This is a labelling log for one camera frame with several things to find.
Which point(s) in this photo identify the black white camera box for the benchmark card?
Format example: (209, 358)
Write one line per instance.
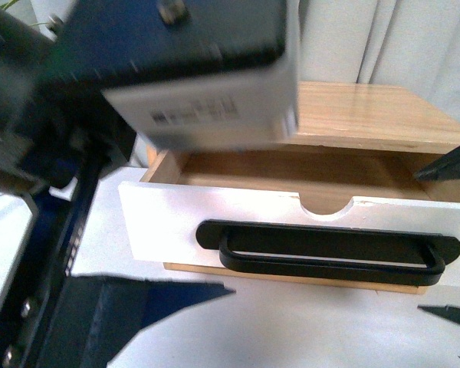
(185, 75)

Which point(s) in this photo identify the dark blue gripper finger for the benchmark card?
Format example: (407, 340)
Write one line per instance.
(138, 326)

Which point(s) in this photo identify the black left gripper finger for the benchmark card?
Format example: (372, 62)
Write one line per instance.
(444, 168)

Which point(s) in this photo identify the black drawer handle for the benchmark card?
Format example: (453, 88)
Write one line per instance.
(346, 254)

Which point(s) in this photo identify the grey curtain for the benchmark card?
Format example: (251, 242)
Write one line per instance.
(410, 44)

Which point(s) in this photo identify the white drawer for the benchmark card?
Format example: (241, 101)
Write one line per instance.
(296, 186)

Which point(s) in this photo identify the wooden drawer cabinet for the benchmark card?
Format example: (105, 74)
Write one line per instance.
(369, 118)

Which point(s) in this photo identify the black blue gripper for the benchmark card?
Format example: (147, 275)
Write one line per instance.
(58, 137)

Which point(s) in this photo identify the dark gripper finger tip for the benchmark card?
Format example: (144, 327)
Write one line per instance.
(448, 312)

